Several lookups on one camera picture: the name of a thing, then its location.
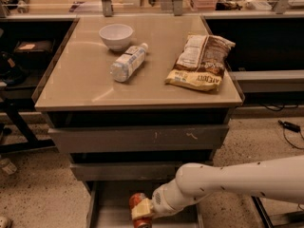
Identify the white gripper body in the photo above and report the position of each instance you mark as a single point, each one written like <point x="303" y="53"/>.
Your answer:
<point x="161" y="201"/>

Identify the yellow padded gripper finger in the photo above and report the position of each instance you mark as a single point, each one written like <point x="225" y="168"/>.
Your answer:
<point x="143" y="209"/>

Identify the red coke can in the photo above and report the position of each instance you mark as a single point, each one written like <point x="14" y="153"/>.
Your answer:
<point x="142" y="222"/>

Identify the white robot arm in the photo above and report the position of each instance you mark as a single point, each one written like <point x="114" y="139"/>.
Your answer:
<point x="280" y="179"/>

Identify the open bottom drawer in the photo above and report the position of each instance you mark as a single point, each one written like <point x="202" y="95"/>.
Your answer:
<point x="109" y="206"/>

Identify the middle drawer grey front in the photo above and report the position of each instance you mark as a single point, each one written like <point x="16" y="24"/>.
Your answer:
<point x="125" y="171"/>

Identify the drawer grey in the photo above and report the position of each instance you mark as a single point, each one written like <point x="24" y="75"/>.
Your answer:
<point x="138" y="138"/>
<point x="125" y="171"/>

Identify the top drawer grey front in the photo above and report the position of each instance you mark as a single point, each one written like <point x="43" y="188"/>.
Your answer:
<point x="138" y="138"/>

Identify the black stand leg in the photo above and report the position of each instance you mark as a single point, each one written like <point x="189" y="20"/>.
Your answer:
<point x="32" y="143"/>

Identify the brown chip bag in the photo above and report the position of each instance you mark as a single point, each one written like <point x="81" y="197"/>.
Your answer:
<point x="201" y="64"/>

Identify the clear plastic water bottle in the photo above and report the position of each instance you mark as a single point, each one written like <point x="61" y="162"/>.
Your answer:
<point x="122" y="69"/>

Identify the small white bottle on floor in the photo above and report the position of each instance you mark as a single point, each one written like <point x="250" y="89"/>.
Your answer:
<point x="7" y="166"/>

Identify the white bowl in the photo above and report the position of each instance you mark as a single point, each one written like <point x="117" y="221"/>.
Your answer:
<point x="116" y="37"/>

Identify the black bag on shelf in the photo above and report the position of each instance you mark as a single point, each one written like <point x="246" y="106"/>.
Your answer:
<point x="34" y="54"/>

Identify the black power adapter with cable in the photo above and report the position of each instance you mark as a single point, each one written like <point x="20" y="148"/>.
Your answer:
<point x="291" y="127"/>

